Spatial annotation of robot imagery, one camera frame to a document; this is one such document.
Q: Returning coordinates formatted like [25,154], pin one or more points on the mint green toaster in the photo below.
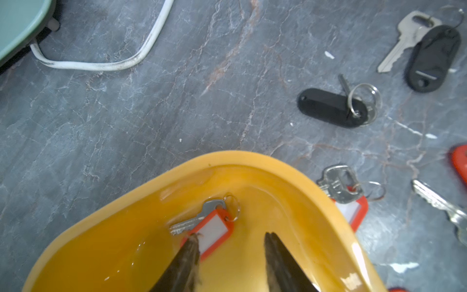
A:
[22,21]

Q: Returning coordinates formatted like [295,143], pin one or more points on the yellow plastic storage box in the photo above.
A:
[126,245]

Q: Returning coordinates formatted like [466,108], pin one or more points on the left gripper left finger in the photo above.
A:
[182,273]

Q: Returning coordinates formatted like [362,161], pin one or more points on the black tag key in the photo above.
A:
[435,46]
[347,111]

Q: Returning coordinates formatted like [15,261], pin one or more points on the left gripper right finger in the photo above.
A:
[283,272]

